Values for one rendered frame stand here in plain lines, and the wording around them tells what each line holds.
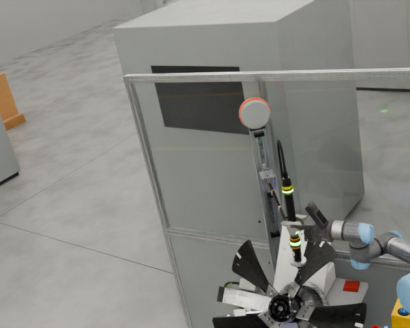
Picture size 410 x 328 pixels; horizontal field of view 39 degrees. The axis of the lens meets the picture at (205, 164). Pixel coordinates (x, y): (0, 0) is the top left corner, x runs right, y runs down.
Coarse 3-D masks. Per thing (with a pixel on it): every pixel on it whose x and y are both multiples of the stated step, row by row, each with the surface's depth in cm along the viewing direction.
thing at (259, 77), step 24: (216, 72) 313; (240, 72) 304; (264, 72) 297; (288, 72) 289; (312, 72) 282; (336, 72) 275; (360, 72) 270; (384, 72) 264; (408, 72) 259; (264, 96) 301; (144, 144) 358; (168, 240) 388; (216, 240) 365; (240, 240) 355; (384, 264) 311; (408, 264) 304
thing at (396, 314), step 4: (396, 304) 268; (400, 304) 268; (396, 308) 266; (392, 312) 264; (396, 312) 263; (392, 316) 263; (396, 316) 262; (400, 316) 261; (404, 316) 260; (408, 316) 260; (392, 320) 264; (396, 320) 263; (400, 320) 262; (404, 320) 261; (408, 320) 260; (392, 324) 265; (396, 324) 264; (400, 324) 263; (404, 324) 262; (408, 324) 260
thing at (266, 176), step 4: (268, 168) 303; (260, 172) 301; (264, 172) 300; (268, 172) 300; (272, 172) 299; (260, 176) 297; (264, 176) 296; (268, 176) 296; (272, 176) 295; (260, 180) 302; (264, 180) 295; (268, 180) 295; (272, 180) 295; (264, 184) 296; (272, 184) 296; (276, 184) 296; (264, 188) 296; (268, 188) 297; (276, 188) 297
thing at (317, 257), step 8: (312, 240) 269; (312, 248) 266; (320, 248) 261; (328, 248) 257; (312, 256) 262; (320, 256) 258; (328, 256) 255; (336, 256) 252; (312, 264) 259; (320, 264) 255; (304, 272) 261; (312, 272) 256; (296, 280) 264; (304, 280) 258
